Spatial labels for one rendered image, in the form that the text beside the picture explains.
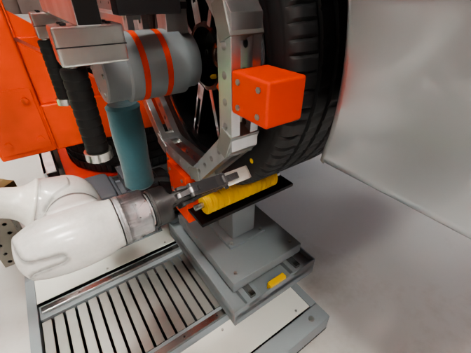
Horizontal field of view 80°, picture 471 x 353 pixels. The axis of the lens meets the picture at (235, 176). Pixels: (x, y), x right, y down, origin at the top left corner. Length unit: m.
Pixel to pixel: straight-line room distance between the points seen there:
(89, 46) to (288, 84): 0.28
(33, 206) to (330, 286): 1.04
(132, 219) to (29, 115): 0.68
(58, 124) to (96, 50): 0.70
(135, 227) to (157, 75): 0.31
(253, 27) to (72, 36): 0.25
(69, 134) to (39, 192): 0.54
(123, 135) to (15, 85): 0.41
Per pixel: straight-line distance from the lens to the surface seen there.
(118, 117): 0.79
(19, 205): 0.65
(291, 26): 0.48
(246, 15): 0.47
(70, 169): 1.57
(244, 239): 1.04
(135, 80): 0.62
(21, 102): 1.10
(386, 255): 1.47
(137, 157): 0.84
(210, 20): 0.71
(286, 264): 1.07
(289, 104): 0.44
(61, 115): 1.13
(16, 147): 1.16
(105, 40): 0.46
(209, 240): 1.06
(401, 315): 1.29
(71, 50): 0.46
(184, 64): 0.65
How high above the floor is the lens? 0.99
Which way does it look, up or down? 33 degrees down
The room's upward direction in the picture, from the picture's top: straight up
